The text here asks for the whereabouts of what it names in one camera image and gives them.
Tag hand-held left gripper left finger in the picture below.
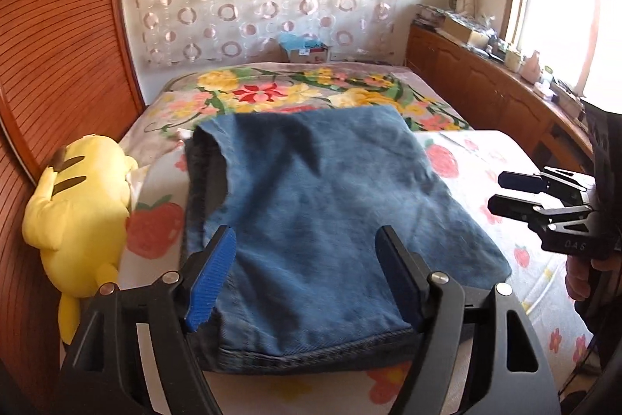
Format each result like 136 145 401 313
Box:
58 224 239 415

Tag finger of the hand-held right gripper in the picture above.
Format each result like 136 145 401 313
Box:
487 194 596 236
498 166 597 203

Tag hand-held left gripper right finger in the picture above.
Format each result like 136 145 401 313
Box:
374 225 561 415

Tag blue denim pants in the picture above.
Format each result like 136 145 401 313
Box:
181 105 514 375

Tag person's right hand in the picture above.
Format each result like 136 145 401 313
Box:
564 256 592 315

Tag strawberry print bed sheet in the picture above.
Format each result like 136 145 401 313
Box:
119 130 603 415

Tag wooden cabinet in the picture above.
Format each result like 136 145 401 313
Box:
405 23 599 175

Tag yellow plush toy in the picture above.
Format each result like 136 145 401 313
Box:
22 134 140 346

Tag wooden framed window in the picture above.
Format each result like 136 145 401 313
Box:
502 0 619 115

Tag stack of packets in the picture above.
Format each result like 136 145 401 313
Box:
415 4 448 30

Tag floral blanket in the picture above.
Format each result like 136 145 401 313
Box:
146 64 475 140

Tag cardboard box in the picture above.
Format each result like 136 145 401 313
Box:
284 45 332 64

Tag blue plastic bag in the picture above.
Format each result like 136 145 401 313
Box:
277 32 322 51

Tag wooden slatted wardrobe door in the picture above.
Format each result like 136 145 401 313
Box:
0 0 147 415

